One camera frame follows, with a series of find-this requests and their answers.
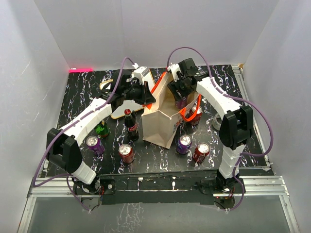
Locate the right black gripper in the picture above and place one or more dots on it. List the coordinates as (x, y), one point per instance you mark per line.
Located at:
(174, 86)

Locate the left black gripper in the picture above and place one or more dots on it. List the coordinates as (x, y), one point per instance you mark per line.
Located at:
(146, 97)

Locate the purple can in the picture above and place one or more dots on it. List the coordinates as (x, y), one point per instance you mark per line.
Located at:
(95, 145)
(182, 103)
(183, 144)

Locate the beige canvas bag orange handles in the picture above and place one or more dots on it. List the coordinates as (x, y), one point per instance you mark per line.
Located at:
(161, 119)

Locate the red can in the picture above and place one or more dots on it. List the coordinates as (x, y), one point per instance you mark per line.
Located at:
(201, 152)
(126, 153)
(196, 119)

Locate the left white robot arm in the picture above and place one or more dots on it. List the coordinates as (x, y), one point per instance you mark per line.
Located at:
(63, 145)

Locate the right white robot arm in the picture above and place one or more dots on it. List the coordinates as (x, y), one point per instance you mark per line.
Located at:
(237, 120)

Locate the dark cola glass bottle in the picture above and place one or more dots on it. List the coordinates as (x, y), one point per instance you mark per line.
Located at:
(131, 125)

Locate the grey tape roll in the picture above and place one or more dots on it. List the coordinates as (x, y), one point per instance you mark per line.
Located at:
(216, 122)

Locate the green glass bottle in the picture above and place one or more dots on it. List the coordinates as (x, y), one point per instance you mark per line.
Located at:
(102, 129)

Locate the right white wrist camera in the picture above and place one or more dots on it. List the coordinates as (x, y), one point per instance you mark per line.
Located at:
(174, 69)

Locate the small whiteboard wooden frame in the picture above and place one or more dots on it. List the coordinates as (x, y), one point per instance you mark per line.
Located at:
(121, 106)

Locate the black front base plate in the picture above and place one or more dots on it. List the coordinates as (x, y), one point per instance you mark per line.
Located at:
(196, 186)

